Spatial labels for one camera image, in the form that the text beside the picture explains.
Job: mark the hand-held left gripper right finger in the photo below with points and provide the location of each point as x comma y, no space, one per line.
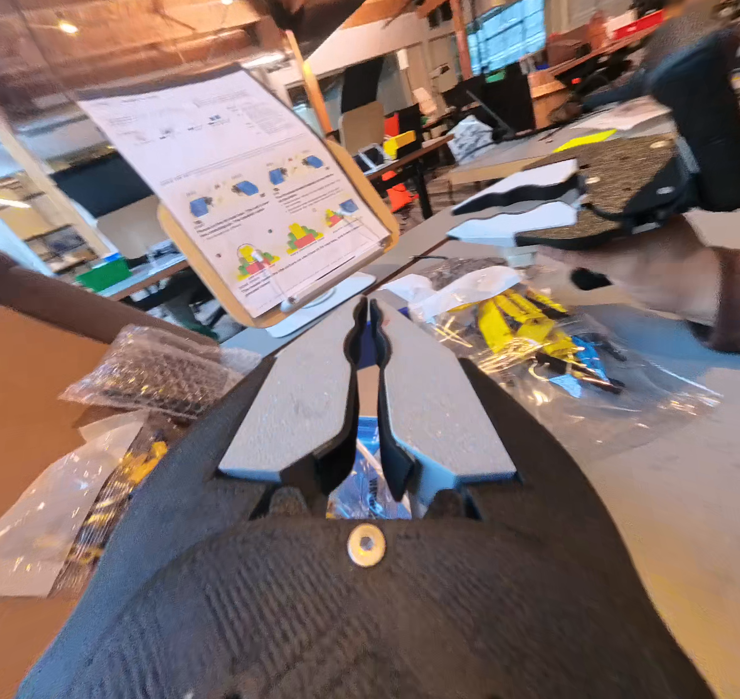
445,416

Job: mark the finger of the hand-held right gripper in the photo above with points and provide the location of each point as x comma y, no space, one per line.
509,226
520,181

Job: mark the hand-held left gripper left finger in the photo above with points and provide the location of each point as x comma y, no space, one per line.
283,416

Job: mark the clear bag of tan pieces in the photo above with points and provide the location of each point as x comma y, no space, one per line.
509,317

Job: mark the clear bag of dark pieces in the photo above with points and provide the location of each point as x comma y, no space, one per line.
364,479

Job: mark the bubble wrap packet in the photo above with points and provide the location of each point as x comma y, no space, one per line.
156,369

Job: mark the blue robot kit box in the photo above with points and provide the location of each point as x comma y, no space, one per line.
34,375

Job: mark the background grey desk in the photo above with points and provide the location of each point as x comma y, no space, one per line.
520,155

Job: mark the dark brown desk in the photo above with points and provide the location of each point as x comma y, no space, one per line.
425,147

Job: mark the person's right hand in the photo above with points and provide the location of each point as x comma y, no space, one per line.
653,271

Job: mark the hanging white paper sheet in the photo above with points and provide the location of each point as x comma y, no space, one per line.
471,138

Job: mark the yellow sticky note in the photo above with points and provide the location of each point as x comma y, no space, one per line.
584,139

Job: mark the yellow plastic bin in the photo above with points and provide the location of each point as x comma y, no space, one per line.
399,144

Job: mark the white stand base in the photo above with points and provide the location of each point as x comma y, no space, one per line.
347,291

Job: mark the paned window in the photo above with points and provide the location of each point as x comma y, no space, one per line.
509,31

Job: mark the white tablet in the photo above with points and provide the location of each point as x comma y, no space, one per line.
370,158

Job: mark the wooden sheet holder board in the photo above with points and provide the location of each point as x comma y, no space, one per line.
363,127

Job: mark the red plastic bin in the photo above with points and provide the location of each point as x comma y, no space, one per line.
636,24

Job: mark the green plastic bin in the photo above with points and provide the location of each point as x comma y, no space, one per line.
104,274

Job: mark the printed instruction sheet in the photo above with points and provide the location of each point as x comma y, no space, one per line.
231,161

